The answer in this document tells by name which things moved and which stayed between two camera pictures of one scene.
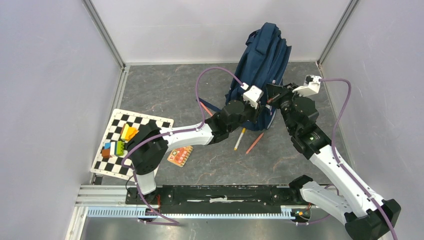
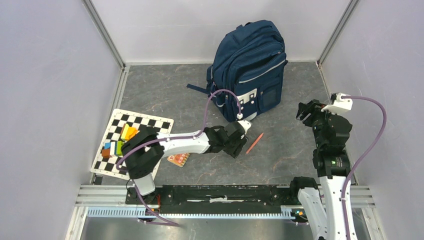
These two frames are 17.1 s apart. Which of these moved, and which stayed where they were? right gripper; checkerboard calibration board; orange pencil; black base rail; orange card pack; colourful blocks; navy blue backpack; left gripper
Moved: left gripper; navy blue backpack; right gripper
Stayed: orange pencil; black base rail; orange card pack; checkerboard calibration board; colourful blocks
